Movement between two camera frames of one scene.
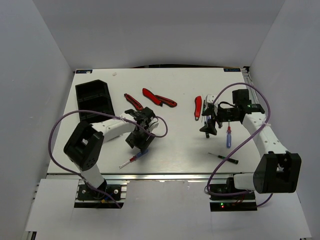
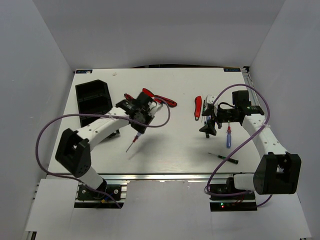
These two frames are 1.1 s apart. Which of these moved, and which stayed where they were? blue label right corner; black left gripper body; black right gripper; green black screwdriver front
Moved: black left gripper body
Stayed: black right gripper; blue label right corner; green black screwdriver front
